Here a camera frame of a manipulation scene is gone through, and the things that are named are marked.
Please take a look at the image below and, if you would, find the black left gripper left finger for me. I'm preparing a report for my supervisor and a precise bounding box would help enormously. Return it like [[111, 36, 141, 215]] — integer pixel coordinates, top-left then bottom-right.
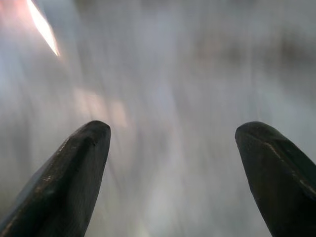
[[0, 120, 112, 237]]

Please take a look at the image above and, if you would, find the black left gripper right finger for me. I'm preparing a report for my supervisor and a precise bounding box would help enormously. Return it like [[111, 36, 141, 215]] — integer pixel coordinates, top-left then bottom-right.
[[235, 121, 316, 237]]

